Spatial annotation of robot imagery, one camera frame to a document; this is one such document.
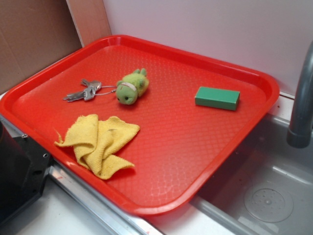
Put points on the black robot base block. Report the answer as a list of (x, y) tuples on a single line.
[(24, 166)]

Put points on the green rectangular block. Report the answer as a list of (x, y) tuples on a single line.
[(217, 98)]

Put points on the red plastic tray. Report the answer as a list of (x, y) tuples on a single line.
[(179, 145)]

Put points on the yellow crumpled cloth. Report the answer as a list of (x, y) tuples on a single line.
[(95, 143)]

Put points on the silver keys bunch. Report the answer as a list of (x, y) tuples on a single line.
[(88, 93)]

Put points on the grey toy sink basin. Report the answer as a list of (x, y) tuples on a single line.
[(265, 187)]

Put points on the grey sink faucet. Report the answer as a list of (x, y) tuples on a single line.
[(301, 123)]

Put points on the brown cardboard panel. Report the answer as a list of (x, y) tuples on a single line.
[(37, 33)]

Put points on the green plush toy keychain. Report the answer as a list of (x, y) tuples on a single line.
[(132, 87)]

